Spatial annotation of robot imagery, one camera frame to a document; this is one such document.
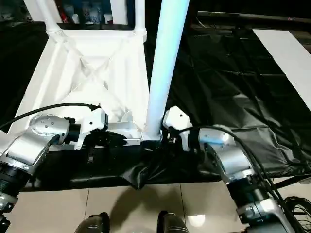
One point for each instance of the dark left robot foot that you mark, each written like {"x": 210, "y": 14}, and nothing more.
{"x": 94, "y": 224}

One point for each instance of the white blue patterned container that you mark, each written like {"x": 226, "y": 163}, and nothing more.
{"x": 92, "y": 14}

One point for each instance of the white flat board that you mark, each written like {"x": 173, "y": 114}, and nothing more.
{"x": 289, "y": 60}

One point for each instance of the white glass door cabinet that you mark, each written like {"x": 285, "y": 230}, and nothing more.
{"x": 119, "y": 12}

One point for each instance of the white mug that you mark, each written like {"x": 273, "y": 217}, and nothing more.
{"x": 108, "y": 18}
{"x": 75, "y": 18}

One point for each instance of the black work mat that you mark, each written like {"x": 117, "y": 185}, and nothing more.
{"x": 230, "y": 85}

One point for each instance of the red bottle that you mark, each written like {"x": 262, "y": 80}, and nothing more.
{"x": 63, "y": 14}

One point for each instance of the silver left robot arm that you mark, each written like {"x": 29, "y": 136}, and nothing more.
{"x": 29, "y": 145}

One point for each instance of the dark metal bar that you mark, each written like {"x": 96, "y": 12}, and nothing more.
{"x": 255, "y": 16}

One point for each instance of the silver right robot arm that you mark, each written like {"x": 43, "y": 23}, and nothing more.
{"x": 233, "y": 157}

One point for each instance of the white plastic table top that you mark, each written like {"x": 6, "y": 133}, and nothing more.
{"x": 60, "y": 72}

